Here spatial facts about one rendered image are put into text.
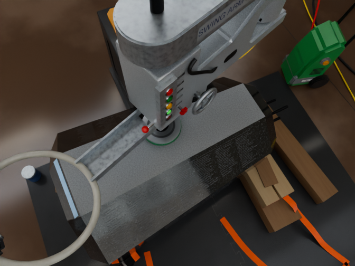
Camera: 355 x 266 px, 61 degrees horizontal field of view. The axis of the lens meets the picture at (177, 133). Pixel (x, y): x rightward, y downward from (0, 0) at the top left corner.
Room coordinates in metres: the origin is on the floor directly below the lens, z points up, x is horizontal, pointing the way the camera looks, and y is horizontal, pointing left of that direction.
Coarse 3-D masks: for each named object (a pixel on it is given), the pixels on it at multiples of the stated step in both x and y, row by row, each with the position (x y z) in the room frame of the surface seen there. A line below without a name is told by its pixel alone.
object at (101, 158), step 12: (132, 120) 0.57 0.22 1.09; (120, 132) 0.51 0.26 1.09; (132, 132) 0.51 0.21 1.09; (96, 144) 0.43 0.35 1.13; (108, 144) 0.44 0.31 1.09; (120, 144) 0.45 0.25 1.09; (132, 144) 0.44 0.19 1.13; (84, 156) 0.37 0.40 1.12; (96, 156) 0.38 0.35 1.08; (108, 156) 0.39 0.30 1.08; (120, 156) 0.38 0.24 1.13; (96, 168) 0.33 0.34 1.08; (108, 168) 0.33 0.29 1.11
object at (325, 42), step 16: (320, 32) 1.73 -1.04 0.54; (336, 32) 1.71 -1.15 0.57; (304, 48) 1.69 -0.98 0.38; (320, 48) 1.60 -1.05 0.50; (336, 48) 1.58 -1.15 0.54; (288, 64) 1.68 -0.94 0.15; (304, 64) 1.57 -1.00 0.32; (320, 64) 1.57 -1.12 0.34; (288, 80) 1.57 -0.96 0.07; (304, 80) 1.55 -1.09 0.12; (320, 80) 1.54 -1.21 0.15
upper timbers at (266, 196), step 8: (272, 160) 0.73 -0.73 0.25; (272, 168) 0.66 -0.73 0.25; (248, 176) 0.59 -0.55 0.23; (256, 176) 0.59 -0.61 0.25; (280, 176) 0.61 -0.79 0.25; (256, 184) 0.53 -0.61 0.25; (280, 184) 0.55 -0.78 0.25; (288, 184) 0.56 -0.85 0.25; (256, 192) 0.48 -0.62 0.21; (264, 192) 0.48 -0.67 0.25; (272, 192) 0.49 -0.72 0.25; (280, 192) 0.49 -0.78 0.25; (288, 192) 0.50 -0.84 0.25; (264, 200) 0.42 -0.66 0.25; (272, 200) 0.43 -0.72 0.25
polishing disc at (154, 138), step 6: (144, 120) 0.66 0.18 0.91; (174, 120) 0.67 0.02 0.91; (174, 126) 0.64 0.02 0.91; (180, 126) 0.64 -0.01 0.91; (156, 132) 0.59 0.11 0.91; (162, 132) 0.60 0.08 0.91; (168, 132) 0.60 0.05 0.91; (174, 132) 0.60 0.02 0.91; (150, 138) 0.56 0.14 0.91; (156, 138) 0.56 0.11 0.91; (162, 138) 0.56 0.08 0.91; (168, 138) 0.57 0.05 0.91; (174, 138) 0.57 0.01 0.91
